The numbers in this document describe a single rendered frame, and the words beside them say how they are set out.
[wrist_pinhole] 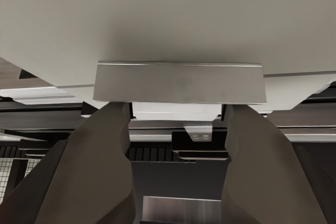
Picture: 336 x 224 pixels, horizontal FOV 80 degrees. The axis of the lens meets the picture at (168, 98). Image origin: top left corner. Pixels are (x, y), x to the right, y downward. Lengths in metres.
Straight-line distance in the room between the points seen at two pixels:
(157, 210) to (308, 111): 0.38
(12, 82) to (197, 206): 0.25
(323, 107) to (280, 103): 0.33
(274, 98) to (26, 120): 0.60
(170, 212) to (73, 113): 0.41
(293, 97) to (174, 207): 0.14
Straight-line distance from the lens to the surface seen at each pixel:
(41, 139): 0.52
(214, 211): 0.22
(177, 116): 0.21
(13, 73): 0.31
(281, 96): 0.17
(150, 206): 0.22
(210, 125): 0.25
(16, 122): 0.68
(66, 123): 0.58
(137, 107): 0.18
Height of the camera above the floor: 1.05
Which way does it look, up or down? 19 degrees down
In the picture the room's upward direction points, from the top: 178 degrees counter-clockwise
